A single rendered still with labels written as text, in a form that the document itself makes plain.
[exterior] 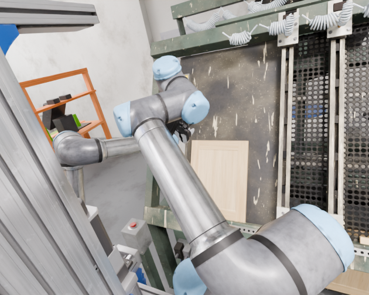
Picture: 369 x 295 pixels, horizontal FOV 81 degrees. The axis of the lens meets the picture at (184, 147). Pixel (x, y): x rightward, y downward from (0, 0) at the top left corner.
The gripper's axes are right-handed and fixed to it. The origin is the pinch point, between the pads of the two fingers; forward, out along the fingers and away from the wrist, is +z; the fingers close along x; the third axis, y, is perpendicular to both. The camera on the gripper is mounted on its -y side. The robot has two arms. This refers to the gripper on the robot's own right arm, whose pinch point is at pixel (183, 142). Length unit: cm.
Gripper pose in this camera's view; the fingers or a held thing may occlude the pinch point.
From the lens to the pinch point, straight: 84.0
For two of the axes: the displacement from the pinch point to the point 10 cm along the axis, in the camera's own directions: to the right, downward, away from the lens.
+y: 5.9, -7.3, 3.3
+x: -7.9, -4.4, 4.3
